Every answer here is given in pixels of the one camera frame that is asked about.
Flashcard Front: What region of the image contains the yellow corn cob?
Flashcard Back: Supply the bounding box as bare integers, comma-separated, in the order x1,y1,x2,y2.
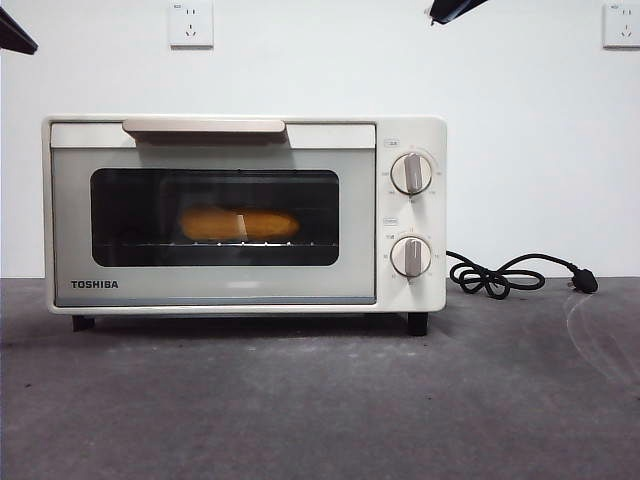
179,205,301,242

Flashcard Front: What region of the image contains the oven temperature knob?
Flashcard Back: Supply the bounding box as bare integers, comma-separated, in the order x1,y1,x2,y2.
389,153,434,195

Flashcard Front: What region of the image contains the oven glass door with handle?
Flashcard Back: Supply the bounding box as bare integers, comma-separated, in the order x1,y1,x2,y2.
49,118,377,307

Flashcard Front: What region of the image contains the white Toshiba toaster oven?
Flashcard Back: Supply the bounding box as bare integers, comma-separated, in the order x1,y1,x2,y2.
42,115,449,337

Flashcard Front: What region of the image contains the black power cord with plug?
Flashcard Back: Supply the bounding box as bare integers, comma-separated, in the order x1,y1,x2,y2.
444,249,599,296

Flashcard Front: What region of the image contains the metal wire oven rack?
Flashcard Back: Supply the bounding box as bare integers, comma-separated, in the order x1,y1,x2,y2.
94,241,335,249

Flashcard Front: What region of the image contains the oven timer knob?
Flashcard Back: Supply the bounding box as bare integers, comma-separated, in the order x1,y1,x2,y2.
389,236,433,279

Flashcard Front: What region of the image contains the white wall socket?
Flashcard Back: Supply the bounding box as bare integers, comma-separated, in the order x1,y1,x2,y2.
602,3,640,51
168,1,215,50

